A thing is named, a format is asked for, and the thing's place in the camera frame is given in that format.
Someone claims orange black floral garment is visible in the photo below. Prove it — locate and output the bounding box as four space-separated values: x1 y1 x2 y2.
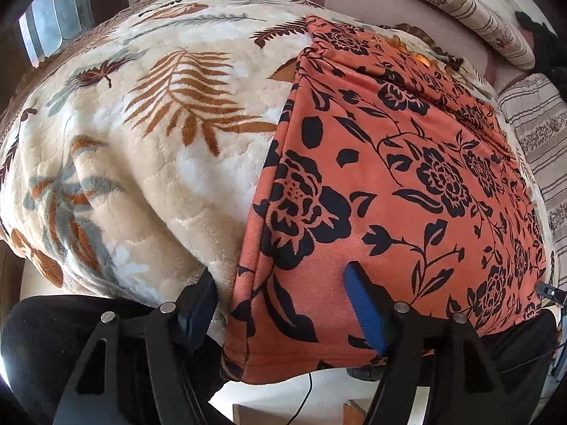
221 15 548 384

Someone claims grey striped floral sheet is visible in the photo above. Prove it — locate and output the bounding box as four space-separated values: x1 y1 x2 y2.
496 73 567 249

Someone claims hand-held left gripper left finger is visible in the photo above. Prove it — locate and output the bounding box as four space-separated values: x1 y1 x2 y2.
53 269 222 425

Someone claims dark cloth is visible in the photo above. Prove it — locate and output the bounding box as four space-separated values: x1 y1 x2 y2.
516 9 563 94

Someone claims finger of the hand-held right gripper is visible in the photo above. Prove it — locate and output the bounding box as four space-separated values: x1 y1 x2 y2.
536 281 567 308

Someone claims cream leaf print blanket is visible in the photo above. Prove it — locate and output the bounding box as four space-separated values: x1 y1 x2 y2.
0 0 501 315

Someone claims window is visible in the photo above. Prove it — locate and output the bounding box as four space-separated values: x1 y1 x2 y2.
18 0 96 69

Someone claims thin black cable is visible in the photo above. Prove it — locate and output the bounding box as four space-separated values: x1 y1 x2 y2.
283 371 313 425

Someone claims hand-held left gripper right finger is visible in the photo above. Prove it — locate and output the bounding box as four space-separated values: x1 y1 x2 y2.
343 262 532 425

